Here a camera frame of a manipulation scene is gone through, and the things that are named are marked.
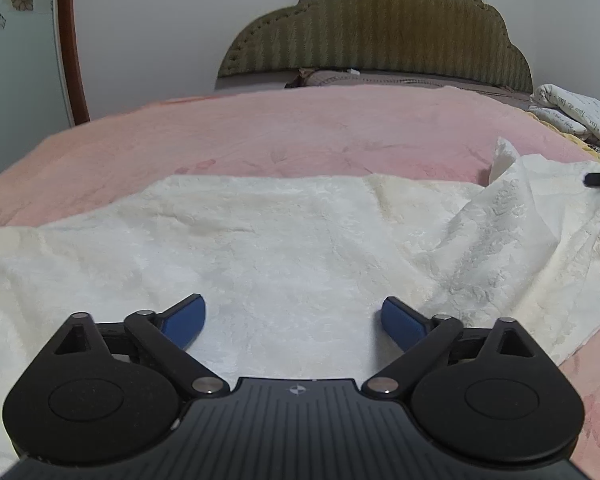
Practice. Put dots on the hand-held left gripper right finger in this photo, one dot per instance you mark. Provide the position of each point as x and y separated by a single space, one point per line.
400 320

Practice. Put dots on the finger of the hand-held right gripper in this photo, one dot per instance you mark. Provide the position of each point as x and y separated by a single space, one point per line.
597 178

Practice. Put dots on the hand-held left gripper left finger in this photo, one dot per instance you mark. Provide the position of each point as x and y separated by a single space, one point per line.
187 317

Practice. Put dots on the white textured pants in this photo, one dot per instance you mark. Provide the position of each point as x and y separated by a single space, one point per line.
280 240

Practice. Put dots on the yellow cloth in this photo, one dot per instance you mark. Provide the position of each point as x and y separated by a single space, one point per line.
597 151

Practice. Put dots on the white printed folded quilt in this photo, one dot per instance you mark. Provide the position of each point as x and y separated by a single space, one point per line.
575 105

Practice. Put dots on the pink floral blanket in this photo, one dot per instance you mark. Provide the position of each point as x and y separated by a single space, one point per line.
280 130

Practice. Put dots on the brown pillow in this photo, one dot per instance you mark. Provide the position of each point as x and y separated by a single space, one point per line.
405 79

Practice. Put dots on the olive padded headboard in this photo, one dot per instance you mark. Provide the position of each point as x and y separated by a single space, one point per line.
380 20

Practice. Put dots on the white wardrobe with flower stickers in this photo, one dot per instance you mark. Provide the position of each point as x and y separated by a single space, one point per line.
20 70

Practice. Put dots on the brown wooden door frame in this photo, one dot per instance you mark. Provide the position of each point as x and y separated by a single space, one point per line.
72 35

